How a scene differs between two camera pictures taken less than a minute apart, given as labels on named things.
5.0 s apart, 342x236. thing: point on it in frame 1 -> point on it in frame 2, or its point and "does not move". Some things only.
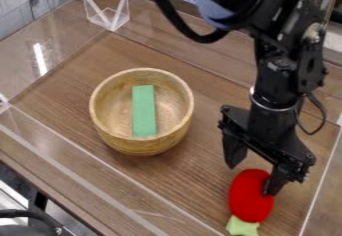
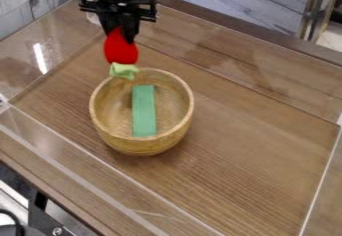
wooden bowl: [142, 108] does not move
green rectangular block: [143, 111] does not move
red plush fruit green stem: [250, 205] -> [120, 53]
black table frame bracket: [38, 226] does not move
